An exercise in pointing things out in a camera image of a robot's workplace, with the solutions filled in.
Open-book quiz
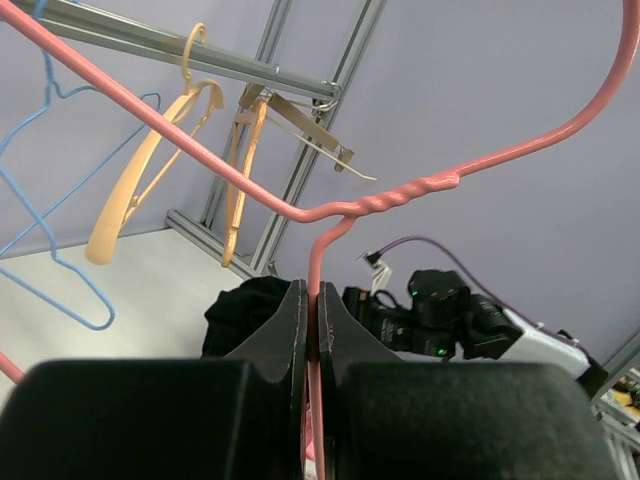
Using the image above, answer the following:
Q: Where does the black garment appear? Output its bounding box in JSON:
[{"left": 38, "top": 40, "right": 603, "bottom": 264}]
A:
[{"left": 201, "top": 276, "right": 291, "bottom": 357}]

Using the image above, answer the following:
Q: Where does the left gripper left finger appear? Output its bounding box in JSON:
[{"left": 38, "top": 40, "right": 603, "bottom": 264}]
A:
[{"left": 1, "top": 280, "right": 308, "bottom": 479}]

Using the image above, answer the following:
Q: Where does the light wooden hanger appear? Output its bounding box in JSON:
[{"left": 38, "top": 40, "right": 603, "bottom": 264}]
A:
[{"left": 85, "top": 23, "right": 224, "bottom": 265}]

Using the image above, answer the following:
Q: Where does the orange wooden hanger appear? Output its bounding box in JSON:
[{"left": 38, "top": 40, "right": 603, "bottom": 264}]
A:
[{"left": 221, "top": 98, "right": 268, "bottom": 268}]

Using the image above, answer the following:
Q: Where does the pink wire hanger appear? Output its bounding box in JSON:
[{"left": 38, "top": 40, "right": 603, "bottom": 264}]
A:
[{"left": 0, "top": 0, "right": 640, "bottom": 480}]

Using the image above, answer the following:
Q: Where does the blue wire hanger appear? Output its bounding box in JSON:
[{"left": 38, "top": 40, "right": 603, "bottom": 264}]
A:
[
  {"left": 0, "top": 0, "right": 117, "bottom": 331},
  {"left": 1, "top": 90, "right": 145, "bottom": 257}
]

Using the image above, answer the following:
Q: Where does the pale flat wooden hanger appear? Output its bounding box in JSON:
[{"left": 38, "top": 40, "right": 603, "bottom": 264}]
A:
[{"left": 238, "top": 83, "right": 377, "bottom": 182}]

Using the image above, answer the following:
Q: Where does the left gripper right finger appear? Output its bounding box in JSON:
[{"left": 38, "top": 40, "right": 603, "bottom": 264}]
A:
[{"left": 315, "top": 283, "right": 616, "bottom": 479}]

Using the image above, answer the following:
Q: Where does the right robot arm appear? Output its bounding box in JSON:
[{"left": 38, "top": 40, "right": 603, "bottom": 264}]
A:
[{"left": 342, "top": 270, "right": 608, "bottom": 397}]

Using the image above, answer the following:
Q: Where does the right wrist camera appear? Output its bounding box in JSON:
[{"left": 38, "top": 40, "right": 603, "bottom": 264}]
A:
[{"left": 358, "top": 251, "right": 393, "bottom": 294}]

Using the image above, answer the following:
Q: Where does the aluminium hanging rail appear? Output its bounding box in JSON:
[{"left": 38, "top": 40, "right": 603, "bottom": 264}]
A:
[{"left": 40, "top": 1, "right": 340, "bottom": 101}]

